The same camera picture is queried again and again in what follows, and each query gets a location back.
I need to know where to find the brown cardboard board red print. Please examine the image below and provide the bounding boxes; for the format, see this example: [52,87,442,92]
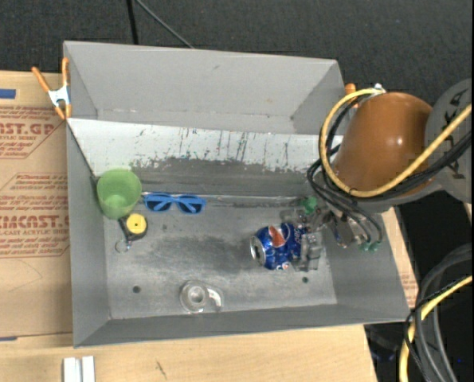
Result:
[0,68,420,344]

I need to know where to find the green plastic cup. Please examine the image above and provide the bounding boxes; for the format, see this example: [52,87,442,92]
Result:
[96,168,143,220]

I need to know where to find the grey metal bin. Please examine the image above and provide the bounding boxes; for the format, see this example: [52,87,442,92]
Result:
[63,41,411,349]

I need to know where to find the clear glass mug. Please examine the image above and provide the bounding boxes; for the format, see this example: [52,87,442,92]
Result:
[178,279,225,314]

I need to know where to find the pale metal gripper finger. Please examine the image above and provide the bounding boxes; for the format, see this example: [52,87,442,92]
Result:
[280,208,308,225]
[294,232,326,273]

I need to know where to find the yellow and black tape measure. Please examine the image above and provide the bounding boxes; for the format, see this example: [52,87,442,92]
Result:
[114,212,149,254]

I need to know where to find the crushed blue soda can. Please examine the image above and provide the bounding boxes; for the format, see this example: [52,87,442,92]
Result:
[249,222,308,272]

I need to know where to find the blue sunglasses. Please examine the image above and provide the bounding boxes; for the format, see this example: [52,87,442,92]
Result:
[143,192,208,216]

